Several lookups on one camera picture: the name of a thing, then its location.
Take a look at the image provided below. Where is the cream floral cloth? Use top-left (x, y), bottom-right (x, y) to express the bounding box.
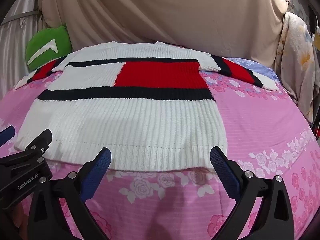
top-left (276, 11), bottom-right (320, 112)

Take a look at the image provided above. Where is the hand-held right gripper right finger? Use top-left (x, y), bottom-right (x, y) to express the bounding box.
top-left (210, 145), bottom-right (296, 240)

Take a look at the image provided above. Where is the green pillow with white stripe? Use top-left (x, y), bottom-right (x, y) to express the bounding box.
top-left (25, 24), bottom-right (72, 72)

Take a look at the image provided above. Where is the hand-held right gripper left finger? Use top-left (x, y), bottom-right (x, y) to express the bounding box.
top-left (27, 147), bottom-right (112, 240)

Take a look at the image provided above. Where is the beige curtain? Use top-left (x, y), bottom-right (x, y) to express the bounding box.
top-left (41, 0), bottom-right (290, 67)

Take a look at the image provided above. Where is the pink floral bed sheet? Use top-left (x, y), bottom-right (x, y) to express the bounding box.
top-left (0, 57), bottom-right (320, 240)

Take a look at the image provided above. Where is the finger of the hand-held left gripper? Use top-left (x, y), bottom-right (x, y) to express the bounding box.
top-left (14, 129), bottom-right (53, 162)
top-left (0, 126), bottom-right (15, 146)

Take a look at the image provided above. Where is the silver satin curtain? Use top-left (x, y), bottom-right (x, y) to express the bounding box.
top-left (0, 0), bottom-right (49, 100)

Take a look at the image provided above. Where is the white red navy knit sweater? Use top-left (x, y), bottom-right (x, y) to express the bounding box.
top-left (14, 41), bottom-right (279, 173)

